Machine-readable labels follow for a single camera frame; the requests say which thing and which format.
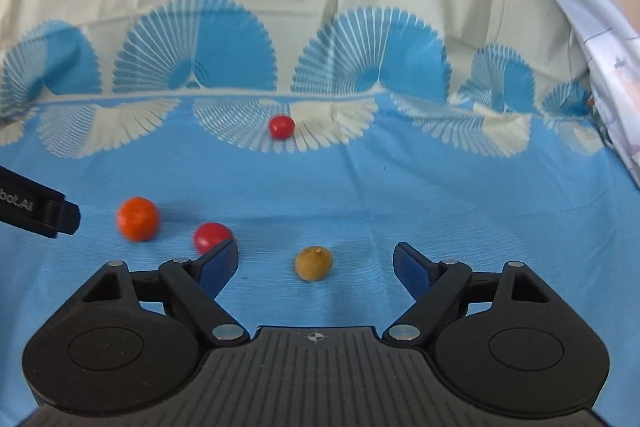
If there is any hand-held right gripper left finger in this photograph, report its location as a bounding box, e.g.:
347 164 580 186
81 239 251 348

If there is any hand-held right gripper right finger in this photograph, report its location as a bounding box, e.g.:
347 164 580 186
382 242 552 349

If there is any red cherry tomato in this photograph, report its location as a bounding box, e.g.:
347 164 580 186
194 222 234 256
268 115 296 140

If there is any brown longan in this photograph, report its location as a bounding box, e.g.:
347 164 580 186
294 246 334 282

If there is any orange tomato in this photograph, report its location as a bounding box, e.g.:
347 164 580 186
117 197 160 242

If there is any blue fan-print cloth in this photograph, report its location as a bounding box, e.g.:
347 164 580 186
0 0 640 338

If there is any pale floral fabric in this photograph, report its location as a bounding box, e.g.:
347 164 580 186
510 0 640 194

